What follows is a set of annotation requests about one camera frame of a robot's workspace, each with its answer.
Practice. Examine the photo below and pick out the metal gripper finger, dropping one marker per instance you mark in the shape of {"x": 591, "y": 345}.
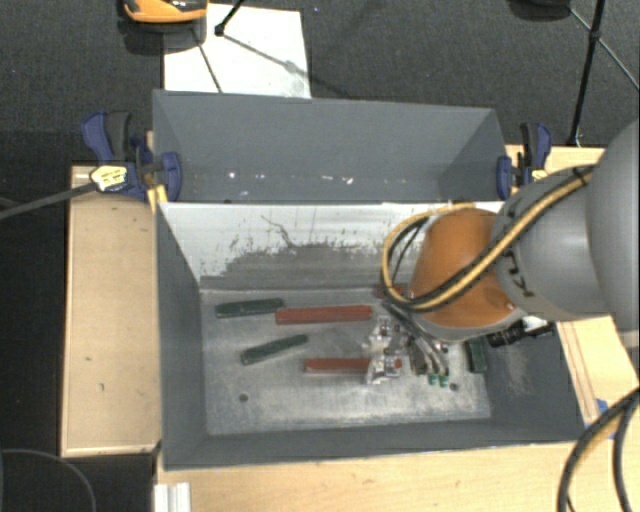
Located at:
{"x": 384, "y": 331}
{"x": 389, "y": 369}

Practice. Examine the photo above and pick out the red-brown flat block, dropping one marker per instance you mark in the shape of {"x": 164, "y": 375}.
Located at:
{"x": 395, "y": 291}
{"x": 335, "y": 366}
{"x": 325, "y": 315}

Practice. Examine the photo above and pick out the dark green flat block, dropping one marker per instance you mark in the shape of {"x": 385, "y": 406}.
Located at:
{"x": 249, "y": 307}
{"x": 477, "y": 356}
{"x": 274, "y": 348}

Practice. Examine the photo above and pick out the grey metal bin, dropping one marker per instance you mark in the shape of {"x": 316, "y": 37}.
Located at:
{"x": 310, "y": 400}

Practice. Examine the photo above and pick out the pale wood flat board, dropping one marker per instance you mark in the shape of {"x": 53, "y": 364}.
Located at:
{"x": 110, "y": 310}

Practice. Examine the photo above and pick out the black cylinder on white bracket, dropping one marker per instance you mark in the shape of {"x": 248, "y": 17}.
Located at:
{"x": 510, "y": 335}

